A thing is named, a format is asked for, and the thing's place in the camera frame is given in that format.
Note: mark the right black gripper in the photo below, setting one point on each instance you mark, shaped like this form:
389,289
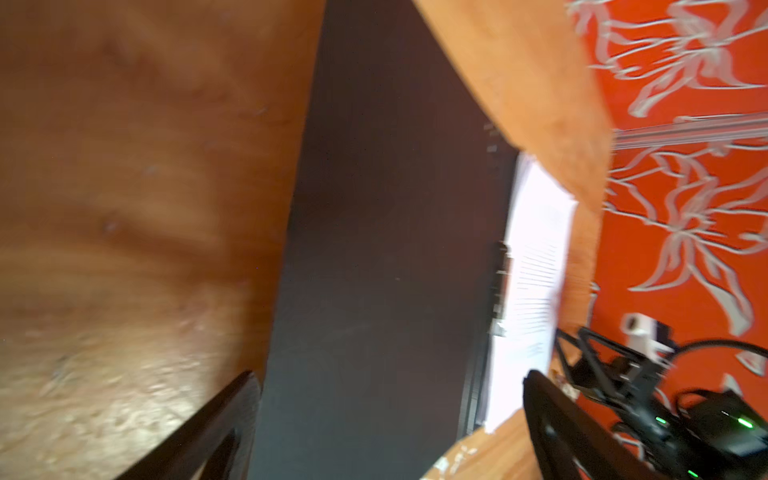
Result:
645,425

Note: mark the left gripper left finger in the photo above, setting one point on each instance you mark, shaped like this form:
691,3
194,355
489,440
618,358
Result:
215,443

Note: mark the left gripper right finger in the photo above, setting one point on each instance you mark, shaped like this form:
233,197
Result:
565,438

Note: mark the printed sheet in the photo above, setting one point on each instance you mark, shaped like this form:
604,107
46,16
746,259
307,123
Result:
537,239

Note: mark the blue folder black inside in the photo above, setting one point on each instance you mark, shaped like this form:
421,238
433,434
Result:
389,270

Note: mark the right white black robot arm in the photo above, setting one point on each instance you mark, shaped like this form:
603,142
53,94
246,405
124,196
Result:
699,434

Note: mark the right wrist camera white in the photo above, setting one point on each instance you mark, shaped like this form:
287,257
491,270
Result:
646,335

